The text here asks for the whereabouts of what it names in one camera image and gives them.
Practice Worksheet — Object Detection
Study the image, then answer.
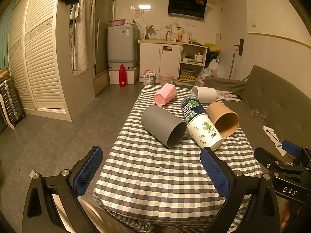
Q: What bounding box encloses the white plastic bag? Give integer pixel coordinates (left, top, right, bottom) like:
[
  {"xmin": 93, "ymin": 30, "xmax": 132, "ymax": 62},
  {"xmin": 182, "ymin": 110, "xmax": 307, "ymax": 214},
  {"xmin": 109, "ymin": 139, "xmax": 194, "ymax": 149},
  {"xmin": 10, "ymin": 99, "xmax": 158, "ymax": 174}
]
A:
[{"xmin": 208, "ymin": 59, "xmax": 222, "ymax": 78}]

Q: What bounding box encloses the white washing machine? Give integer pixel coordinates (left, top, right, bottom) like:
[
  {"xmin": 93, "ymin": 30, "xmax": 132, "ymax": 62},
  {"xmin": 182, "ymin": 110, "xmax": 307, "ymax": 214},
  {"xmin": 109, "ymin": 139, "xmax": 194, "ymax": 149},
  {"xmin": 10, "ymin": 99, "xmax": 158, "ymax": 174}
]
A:
[{"xmin": 107, "ymin": 25, "xmax": 139, "ymax": 69}]

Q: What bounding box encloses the brown paper cup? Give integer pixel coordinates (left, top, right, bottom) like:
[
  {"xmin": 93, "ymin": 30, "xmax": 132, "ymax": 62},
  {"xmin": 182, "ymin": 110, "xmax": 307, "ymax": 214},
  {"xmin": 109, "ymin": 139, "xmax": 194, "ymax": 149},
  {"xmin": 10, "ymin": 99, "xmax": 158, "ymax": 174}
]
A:
[{"xmin": 207, "ymin": 102, "xmax": 239, "ymax": 138}]

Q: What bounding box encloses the magazine on sofa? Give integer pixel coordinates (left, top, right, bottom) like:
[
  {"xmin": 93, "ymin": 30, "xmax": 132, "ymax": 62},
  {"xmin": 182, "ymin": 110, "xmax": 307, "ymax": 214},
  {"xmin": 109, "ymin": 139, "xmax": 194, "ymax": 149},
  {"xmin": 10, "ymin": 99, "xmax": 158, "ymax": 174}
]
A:
[{"xmin": 216, "ymin": 90, "xmax": 242, "ymax": 102}]

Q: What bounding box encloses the white floral paper cup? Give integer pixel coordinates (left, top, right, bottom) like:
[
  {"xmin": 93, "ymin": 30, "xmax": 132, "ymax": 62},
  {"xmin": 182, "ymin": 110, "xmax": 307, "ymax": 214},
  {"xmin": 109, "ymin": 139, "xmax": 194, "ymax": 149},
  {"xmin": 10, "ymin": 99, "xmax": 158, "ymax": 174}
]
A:
[{"xmin": 187, "ymin": 114, "xmax": 224, "ymax": 151}]

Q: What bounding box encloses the silver suitcase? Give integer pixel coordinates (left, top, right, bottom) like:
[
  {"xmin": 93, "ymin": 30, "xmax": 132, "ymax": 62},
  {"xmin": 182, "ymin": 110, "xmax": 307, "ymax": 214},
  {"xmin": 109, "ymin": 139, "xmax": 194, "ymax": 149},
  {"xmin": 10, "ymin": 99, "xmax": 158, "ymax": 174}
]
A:
[{"xmin": 1, "ymin": 77, "xmax": 25, "ymax": 130}]

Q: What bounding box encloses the black door handle lock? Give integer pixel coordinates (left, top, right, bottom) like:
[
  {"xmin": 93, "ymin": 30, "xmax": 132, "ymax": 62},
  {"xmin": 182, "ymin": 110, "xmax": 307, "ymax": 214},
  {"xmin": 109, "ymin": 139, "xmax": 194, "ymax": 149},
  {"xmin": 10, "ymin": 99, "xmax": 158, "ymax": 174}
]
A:
[{"xmin": 235, "ymin": 38, "xmax": 244, "ymax": 56}]

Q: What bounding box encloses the grey blanket on sofa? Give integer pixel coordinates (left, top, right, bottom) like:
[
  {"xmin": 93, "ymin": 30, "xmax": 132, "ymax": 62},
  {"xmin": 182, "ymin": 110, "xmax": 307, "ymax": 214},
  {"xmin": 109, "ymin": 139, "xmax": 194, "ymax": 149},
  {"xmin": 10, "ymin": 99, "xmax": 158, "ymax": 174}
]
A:
[{"xmin": 204, "ymin": 76, "xmax": 246, "ymax": 94}]

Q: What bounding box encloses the pink faceted cup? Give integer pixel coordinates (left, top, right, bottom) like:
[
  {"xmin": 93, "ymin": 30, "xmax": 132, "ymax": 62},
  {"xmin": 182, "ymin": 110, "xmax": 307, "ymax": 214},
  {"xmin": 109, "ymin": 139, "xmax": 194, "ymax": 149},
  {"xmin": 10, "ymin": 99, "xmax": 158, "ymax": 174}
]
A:
[{"xmin": 153, "ymin": 83, "xmax": 177, "ymax": 106}]

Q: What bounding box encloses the grey sofa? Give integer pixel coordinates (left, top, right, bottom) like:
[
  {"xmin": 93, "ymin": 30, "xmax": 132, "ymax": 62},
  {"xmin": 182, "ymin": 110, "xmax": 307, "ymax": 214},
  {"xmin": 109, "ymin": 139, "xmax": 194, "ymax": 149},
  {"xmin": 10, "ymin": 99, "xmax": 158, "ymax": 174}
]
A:
[{"xmin": 225, "ymin": 65, "xmax": 310, "ymax": 162}]

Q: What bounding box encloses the white paper on sofa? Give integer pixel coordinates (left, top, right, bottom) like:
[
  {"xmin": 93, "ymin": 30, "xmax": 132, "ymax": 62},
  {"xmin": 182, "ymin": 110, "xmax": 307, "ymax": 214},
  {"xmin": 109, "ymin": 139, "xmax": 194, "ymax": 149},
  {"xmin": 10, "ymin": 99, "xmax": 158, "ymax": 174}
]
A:
[{"xmin": 263, "ymin": 126, "xmax": 286, "ymax": 156}]

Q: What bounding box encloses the white entrance door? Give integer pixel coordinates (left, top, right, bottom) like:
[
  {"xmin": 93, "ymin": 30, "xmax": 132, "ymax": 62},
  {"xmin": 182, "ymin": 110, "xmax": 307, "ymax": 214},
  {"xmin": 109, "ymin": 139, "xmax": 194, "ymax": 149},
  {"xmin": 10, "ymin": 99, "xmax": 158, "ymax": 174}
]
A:
[{"xmin": 220, "ymin": 0, "xmax": 247, "ymax": 79}]

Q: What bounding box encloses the white cylindrical cup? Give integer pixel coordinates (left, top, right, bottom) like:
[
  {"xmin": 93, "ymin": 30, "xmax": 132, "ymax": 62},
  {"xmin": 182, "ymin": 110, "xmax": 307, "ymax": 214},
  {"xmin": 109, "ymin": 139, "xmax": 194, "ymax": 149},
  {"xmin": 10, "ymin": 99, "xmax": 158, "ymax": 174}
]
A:
[{"xmin": 191, "ymin": 86, "xmax": 217, "ymax": 104}]

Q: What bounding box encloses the white kitchen cabinet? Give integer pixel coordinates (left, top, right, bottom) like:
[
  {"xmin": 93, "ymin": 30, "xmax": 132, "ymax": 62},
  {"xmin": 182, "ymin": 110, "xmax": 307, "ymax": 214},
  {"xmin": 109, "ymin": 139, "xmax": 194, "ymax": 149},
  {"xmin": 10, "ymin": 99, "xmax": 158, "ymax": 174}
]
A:
[{"xmin": 138, "ymin": 39, "xmax": 182, "ymax": 85}]

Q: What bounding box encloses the pink basin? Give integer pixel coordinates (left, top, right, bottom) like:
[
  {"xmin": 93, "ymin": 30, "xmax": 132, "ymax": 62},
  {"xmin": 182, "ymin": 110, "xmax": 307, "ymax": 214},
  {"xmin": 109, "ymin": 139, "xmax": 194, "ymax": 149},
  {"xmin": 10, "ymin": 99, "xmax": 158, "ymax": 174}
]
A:
[{"xmin": 110, "ymin": 19, "xmax": 126, "ymax": 26}]

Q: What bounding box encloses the black range hood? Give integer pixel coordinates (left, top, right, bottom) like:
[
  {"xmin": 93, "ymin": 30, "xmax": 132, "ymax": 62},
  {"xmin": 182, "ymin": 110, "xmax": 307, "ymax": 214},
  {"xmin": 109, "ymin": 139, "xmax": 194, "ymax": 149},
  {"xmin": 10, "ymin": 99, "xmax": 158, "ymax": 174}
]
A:
[{"xmin": 168, "ymin": 0, "xmax": 208, "ymax": 19}]

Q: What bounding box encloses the open shelf unit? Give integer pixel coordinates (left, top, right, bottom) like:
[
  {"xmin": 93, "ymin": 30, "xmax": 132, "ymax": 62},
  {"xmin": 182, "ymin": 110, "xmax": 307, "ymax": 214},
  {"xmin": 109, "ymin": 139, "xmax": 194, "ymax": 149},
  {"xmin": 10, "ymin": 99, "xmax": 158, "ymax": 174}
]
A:
[{"xmin": 177, "ymin": 43, "xmax": 207, "ymax": 86}]

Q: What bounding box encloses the red thermos bottle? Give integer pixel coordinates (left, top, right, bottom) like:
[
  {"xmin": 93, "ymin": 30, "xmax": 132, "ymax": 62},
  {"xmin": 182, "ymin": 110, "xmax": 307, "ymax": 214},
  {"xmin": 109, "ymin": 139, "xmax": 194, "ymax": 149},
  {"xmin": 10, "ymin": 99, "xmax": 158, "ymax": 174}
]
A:
[{"xmin": 119, "ymin": 64, "xmax": 127, "ymax": 87}]

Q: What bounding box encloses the white hanging towel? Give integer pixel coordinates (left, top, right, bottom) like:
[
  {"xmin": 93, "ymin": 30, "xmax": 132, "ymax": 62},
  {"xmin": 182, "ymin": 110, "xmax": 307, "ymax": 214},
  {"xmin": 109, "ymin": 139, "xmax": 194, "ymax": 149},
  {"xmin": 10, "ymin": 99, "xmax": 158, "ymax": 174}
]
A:
[{"xmin": 70, "ymin": 0, "xmax": 96, "ymax": 71}]

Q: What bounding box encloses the white louvered wardrobe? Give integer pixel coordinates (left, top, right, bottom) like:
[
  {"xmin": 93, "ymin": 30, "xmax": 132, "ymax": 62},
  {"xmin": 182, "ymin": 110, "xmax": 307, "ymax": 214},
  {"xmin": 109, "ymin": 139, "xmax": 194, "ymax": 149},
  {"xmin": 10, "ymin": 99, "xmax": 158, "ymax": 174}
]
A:
[{"xmin": 7, "ymin": 0, "xmax": 95, "ymax": 122}]

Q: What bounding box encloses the grey white checkered tablecloth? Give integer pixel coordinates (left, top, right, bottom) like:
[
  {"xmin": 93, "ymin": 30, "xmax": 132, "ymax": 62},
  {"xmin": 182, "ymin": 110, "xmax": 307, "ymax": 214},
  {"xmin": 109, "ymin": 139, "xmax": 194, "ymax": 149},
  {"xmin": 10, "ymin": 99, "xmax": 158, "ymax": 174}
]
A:
[{"xmin": 93, "ymin": 84, "xmax": 264, "ymax": 233}]

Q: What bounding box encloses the grey cylindrical cup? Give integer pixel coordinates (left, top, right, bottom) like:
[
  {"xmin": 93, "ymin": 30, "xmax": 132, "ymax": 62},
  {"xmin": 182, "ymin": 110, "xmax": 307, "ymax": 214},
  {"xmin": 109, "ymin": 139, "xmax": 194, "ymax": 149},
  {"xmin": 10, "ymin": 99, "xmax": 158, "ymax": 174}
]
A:
[{"xmin": 141, "ymin": 105, "xmax": 187, "ymax": 148}]

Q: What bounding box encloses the small printed carton box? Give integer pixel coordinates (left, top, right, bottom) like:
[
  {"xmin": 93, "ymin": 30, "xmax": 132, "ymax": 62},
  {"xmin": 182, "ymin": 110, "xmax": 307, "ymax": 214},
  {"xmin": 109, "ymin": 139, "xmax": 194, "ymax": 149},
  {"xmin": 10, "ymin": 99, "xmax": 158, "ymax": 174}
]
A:
[{"xmin": 143, "ymin": 70, "xmax": 156, "ymax": 86}]

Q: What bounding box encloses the white kettle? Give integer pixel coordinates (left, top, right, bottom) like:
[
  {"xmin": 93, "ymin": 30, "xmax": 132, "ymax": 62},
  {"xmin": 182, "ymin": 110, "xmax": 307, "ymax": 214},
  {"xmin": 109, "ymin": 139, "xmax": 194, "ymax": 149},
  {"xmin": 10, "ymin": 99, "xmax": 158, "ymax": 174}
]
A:
[{"xmin": 181, "ymin": 31, "xmax": 192, "ymax": 43}]

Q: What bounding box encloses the pink waste bin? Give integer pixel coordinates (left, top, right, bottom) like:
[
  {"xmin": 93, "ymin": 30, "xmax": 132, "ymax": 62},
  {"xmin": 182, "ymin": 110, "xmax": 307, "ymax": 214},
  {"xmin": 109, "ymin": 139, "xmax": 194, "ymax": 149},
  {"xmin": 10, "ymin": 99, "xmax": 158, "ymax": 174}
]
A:
[{"xmin": 159, "ymin": 73, "xmax": 174, "ymax": 86}]

